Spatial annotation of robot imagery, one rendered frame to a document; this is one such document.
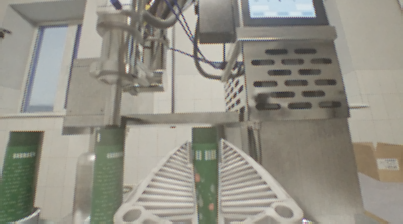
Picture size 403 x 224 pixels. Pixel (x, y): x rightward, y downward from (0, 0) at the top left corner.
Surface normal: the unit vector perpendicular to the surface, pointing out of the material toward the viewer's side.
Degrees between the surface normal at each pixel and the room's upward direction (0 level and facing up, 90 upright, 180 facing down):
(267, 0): 90
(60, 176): 90
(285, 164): 90
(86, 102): 90
